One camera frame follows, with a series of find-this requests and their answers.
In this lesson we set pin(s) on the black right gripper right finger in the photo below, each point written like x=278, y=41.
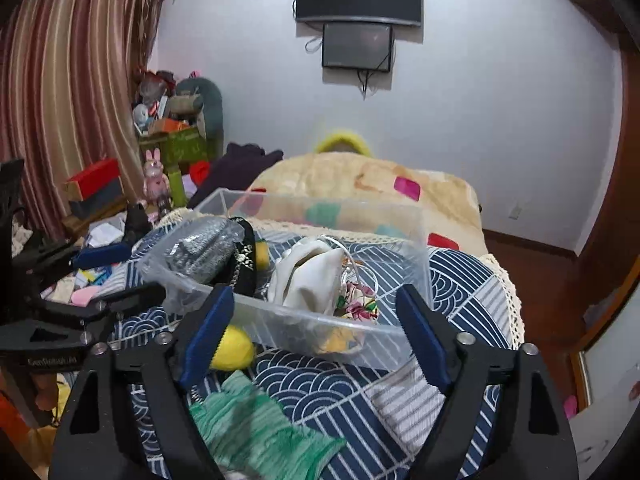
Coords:
x=529, y=435

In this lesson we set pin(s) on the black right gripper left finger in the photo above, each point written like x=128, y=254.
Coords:
x=99, y=438

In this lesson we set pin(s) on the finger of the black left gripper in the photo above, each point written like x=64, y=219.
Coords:
x=57, y=260
x=126, y=302

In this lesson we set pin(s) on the bagged grey knit cloth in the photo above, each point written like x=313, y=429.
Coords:
x=197, y=248

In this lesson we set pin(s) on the yellow felt ball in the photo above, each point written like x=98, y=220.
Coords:
x=235, y=351

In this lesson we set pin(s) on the green knit cloth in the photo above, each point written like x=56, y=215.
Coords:
x=247, y=431

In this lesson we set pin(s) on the white drawstring pouch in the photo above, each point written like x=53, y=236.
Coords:
x=308, y=277

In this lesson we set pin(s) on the red shoe box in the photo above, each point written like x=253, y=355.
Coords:
x=93, y=178

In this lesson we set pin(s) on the white sliding wardrobe door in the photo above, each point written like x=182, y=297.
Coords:
x=612, y=373

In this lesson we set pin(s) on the pink rabbit doll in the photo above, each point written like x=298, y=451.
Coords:
x=156, y=187

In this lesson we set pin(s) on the green bottle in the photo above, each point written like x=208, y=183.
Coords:
x=177, y=189

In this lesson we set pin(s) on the red object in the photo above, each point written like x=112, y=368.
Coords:
x=199, y=171

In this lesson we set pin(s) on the blue white patterned tablecloth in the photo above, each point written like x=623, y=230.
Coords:
x=351, y=381

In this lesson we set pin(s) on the brown wooden door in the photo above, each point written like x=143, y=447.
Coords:
x=611, y=251

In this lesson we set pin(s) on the green cardboard box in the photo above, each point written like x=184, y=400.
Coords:
x=179, y=148

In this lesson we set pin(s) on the dark purple garment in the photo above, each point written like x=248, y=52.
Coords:
x=236, y=170

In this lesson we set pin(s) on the clear plastic storage box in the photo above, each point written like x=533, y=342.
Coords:
x=385, y=249

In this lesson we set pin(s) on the grey green neck pillow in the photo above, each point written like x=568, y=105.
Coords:
x=199, y=101

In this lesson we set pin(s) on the floral fabric piece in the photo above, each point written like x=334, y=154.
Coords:
x=357, y=302

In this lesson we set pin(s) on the striped red curtain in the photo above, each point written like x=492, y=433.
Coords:
x=67, y=85

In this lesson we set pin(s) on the yellow fuzzy hoop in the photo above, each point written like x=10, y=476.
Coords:
x=343, y=141

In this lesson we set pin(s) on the small black monitor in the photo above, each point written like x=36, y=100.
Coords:
x=357, y=46

